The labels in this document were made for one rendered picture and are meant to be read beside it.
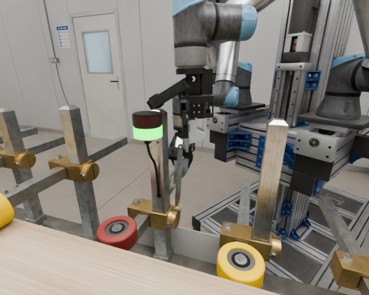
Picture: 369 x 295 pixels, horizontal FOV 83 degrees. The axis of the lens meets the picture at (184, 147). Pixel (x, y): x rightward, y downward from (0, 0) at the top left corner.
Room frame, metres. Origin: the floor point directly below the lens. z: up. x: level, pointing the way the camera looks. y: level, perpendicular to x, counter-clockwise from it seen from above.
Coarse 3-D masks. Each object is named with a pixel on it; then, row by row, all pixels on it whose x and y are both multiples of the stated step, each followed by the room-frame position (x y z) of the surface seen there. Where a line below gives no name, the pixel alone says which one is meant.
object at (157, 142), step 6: (138, 114) 0.40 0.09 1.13; (144, 114) 0.40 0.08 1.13; (150, 114) 0.40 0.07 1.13; (156, 114) 0.40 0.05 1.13; (150, 144) 0.45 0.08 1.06; (156, 144) 0.44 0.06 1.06; (150, 156) 0.42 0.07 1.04; (156, 168) 0.43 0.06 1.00; (156, 174) 0.43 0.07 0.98; (156, 180) 0.44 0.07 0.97
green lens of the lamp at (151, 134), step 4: (136, 128) 0.39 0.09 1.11; (156, 128) 0.40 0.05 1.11; (160, 128) 0.41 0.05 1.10; (136, 132) 0.39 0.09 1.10; (140, 132) 0.39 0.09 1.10; (144, 132) 0.39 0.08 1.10; (148, 132) 0.39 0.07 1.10; (152, 132) 0.39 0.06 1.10; (156, 132) 0.39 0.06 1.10; (160, 132) 0.41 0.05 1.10; (136, 136) 0.39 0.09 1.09; (140, 136) 0.39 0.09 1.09; (144, 136) 0.39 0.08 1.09; (148, 136) 0.39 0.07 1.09; (152, 136) 0.39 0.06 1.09; (156, 136) 0.39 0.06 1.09; (160, 136) 0.40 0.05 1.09
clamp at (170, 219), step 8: (144, 200) 0.50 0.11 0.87; (128, 208) 0.46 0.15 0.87; (136, 208) 0.46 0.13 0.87; (144, 208) 0.46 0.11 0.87; (168, 208) 0.46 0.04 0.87; (128, 216) 0.46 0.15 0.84; (152, 216) 0.44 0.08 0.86; (160, 216) 0.43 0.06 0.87; (168, 216) 0.44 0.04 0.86; (176, 216) 0.44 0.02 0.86; (152, 224) 0.44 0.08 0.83; (160, 224) 0.44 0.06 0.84; (168, 224) 0.42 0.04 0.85; (176, 224) 0.44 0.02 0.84
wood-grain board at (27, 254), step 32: (32, 224) 0.36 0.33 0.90; (0, 256) 0.28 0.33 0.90; (32, 256) 0.28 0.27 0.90; (64, 256) 0.28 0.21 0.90; (96, 256) 0.28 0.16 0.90; (128, 256) 0.28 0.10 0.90; (0, 288) 0.22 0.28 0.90; (32, 288) 0.22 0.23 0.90; (64, 288) 0.22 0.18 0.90; (96, 288) 0.22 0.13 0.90; (128, 288) 0.22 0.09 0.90; (160, 288) 0.22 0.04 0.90; (192, 288) 0.22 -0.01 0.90; (224, 288) 0.22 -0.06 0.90; (256, 288) 0.22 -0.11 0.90
